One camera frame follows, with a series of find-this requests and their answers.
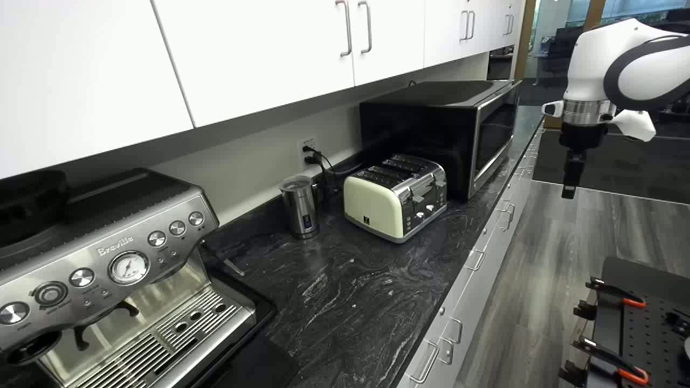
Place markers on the white cabinet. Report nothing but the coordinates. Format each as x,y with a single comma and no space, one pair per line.
459,29
82,78

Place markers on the dark floor mat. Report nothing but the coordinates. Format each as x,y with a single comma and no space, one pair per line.
657,169

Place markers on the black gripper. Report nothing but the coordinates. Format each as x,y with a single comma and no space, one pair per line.
578,140

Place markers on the black orange clamp lower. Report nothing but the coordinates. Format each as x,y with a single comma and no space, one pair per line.
621,369

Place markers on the white far upper cabinet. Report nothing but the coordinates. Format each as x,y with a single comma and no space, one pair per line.
459,29

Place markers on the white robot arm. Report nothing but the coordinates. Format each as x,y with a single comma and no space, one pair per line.
617,77

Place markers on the cream and chrome toaster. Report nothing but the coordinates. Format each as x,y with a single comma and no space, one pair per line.
396,196

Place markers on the black orange clamp upper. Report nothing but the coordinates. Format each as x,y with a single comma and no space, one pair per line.
623,297

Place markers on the white upper cabinet left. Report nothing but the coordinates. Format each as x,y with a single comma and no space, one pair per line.
82,78

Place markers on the white upper cabinet door right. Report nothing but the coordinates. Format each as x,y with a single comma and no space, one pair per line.
386,37

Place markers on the white cabinet door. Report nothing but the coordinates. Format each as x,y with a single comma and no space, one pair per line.
386,37
242,56

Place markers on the black perforated breadboard plate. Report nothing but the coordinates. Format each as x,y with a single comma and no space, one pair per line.
652,338

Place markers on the white lower cabinet drawers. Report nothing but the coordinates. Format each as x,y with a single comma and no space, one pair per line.
448,338

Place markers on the stainless steel espresso machine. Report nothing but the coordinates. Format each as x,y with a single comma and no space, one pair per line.
117,295

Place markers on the white upper cabinet door middle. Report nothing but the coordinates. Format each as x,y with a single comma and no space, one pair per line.
242,56

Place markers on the stainless steel milk jug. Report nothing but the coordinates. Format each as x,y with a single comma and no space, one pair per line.
300,206

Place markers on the black microwave oven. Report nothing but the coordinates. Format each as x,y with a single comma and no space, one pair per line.
463,126

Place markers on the black orange clamp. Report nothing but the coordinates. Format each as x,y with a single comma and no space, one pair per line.
621,369
623,297

